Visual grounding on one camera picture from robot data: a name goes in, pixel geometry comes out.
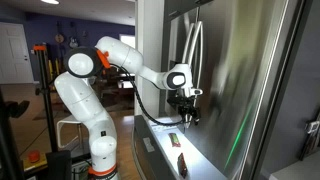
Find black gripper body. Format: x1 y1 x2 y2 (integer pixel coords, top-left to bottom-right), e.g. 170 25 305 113
178 96 201 117

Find red green burrito bar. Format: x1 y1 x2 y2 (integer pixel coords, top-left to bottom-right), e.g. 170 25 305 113
168 132 182 148
177 152 189 178

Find white drawer control label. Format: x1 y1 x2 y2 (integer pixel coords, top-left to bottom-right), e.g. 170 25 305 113
143 137 156 153

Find stainless steel refrigerator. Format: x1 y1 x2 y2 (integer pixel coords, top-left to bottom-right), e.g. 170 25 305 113
159 0 314 180

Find bright window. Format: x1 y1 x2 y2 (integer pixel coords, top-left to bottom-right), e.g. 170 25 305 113
119 33 136 50

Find gray cabinet panel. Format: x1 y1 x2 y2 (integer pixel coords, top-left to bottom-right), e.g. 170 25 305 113
259 0 320 180

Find white stool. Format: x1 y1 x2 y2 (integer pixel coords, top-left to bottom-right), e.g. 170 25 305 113
56 114 84 149

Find black box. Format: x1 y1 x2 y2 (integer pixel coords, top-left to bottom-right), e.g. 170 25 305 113
44 149 73 180

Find black stand with orange clamp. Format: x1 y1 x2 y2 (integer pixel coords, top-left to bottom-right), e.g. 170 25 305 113
31 43 59 153

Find yellow button box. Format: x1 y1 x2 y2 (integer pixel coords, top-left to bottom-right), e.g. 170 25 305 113
22 155 49 172

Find red emergency stop button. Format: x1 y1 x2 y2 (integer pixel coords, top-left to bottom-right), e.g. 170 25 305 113
27 149 42 164

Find white room door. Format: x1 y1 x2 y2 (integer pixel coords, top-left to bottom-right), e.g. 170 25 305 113
0 21 35 84

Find curved silver fridge door handle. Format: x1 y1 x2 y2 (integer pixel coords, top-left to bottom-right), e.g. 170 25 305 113
189 20 205 92
181 21 198 69

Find small white wall device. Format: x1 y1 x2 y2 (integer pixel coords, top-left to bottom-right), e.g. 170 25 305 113
304 120 320 135

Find dark wall guitar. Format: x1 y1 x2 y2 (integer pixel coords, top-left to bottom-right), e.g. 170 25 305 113
68 21 80 50

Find small round wall guitar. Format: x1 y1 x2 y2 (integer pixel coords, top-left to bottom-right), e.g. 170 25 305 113
54 21 65 44

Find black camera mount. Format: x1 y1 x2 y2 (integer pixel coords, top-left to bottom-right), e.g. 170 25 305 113
0 88 31 180

